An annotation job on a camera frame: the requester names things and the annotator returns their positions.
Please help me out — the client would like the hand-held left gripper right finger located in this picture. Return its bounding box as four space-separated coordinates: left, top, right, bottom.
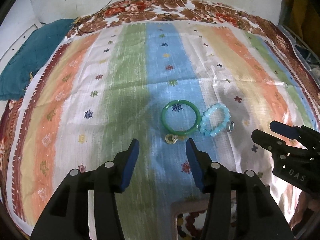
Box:
185 138 295 240

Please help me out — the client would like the light blue bead bracelet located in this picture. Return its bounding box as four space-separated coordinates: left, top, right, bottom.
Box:
199 103 232 137

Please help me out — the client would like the green bangle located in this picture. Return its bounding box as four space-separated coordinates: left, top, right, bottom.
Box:
161 100 201 135

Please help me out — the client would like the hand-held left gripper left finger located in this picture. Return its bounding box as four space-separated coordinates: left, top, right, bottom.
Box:
30 139 140 240

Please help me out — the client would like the yellow curtain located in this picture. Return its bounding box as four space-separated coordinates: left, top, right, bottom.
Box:
282 0 320 45

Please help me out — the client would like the silver metal tin box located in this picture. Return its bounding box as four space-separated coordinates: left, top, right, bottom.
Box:
170 197 238 240

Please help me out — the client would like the teal cloth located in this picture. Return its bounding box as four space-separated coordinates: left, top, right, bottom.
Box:
0 19 78 101

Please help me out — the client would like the gold ring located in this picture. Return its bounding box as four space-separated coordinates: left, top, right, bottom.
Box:
165 133 179 145

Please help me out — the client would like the dark red bead bracelet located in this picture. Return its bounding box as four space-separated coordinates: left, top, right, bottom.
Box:
189 211 208 229

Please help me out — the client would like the multicolour bead bracelet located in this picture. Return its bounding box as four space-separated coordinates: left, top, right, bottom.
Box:
178 219 188 239

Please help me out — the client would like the brown floral blanket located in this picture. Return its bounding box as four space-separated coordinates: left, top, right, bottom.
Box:
0 0 320 240

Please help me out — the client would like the striped colourful cloth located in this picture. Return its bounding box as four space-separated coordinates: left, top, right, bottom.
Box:
6 20 320 233

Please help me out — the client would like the white bed headboard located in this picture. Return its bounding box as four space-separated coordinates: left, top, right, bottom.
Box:
0 22 43 64

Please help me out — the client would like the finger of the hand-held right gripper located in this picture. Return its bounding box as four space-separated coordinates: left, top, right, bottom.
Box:
269 120 320 145
251 129 304 157

